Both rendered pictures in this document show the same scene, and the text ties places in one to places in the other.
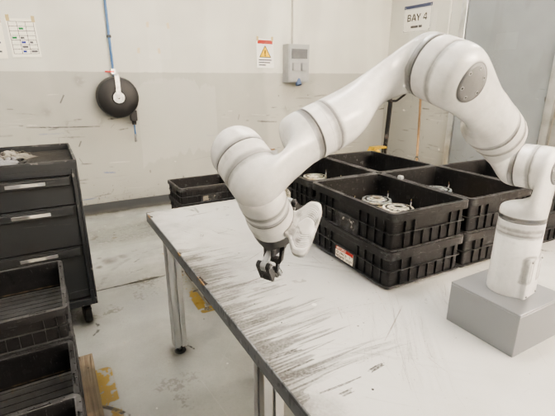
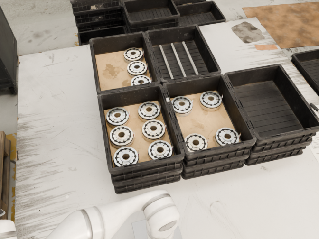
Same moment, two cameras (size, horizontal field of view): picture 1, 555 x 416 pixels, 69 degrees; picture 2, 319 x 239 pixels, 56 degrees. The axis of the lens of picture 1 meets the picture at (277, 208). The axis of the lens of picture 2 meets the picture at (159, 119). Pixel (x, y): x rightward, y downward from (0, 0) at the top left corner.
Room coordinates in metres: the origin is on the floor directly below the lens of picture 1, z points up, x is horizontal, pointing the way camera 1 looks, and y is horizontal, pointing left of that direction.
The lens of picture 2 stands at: (0.54, -0.60, 1.93)
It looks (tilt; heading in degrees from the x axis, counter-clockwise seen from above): 53 degrees down; 14
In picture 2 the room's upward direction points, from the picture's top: 1 degrees clockwise
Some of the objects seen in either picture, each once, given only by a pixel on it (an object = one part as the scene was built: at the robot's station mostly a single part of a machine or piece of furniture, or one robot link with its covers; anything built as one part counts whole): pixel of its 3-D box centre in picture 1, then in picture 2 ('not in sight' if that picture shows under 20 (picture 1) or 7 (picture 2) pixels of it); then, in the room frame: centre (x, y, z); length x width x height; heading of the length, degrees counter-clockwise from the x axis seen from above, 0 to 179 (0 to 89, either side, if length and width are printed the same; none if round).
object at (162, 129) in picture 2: (398, 208); (153, 129); (1.27, -0.40, 0.86); 0.10 x 0.10 x 0.01
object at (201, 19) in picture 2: not in sight; (195, 30); (2.76, -0.38, 0.31); 0.40 x 0.30 x 0.34; 119
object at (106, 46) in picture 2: (315, 182); (124, 68); (1.59, -0.15, 0.87); 0.40 x 0.30 x 0.11; 28
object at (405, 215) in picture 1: (384, 193); (138, 124); (1.23, -0.34, 0.92); 0.40 x 0.30 x 0.02; 28
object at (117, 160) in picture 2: not in sight; (126, 157); (1.10, -0.32, 0.86); 0.10 x 0.10 x 0.01
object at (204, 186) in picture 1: (203, 211); (97, 12); (2.72, 0.52, 0.37); 0.40 x 0.30 x 0.45; 119
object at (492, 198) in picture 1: (450, 182); (206, 111); (1.37, -0.60, 0.92); 0.40 x 0.30 x 0.02; 28
